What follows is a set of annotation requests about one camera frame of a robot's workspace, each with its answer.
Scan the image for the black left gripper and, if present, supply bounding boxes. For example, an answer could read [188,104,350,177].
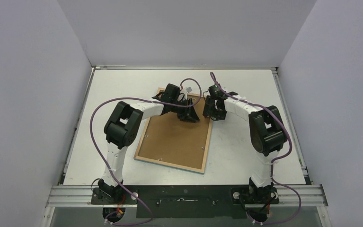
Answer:
[170,98,199,123]

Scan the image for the brown cardboard backing board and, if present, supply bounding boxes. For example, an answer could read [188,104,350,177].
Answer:
[137,92,212,171]

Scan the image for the wooden picture frame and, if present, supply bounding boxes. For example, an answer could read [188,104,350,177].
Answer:
[133,87,215,175]

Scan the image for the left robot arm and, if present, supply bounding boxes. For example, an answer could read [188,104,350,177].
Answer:
[98,84,199,204]

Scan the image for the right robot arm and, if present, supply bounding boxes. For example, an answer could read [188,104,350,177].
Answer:
[203,85,287,203]

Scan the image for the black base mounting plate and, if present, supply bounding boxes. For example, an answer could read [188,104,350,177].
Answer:
[90,185,279,219]

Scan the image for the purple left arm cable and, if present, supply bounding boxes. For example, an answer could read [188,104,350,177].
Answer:
[89,78,203,226]

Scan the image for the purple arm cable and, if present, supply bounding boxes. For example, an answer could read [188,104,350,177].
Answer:
[89,78,203,226]
[210,71,302,226]

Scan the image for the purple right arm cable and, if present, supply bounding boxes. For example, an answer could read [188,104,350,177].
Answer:
[210,71,302,226]

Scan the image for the aluminium front rail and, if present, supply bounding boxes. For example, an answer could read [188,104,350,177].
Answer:
[46,185,328,208]

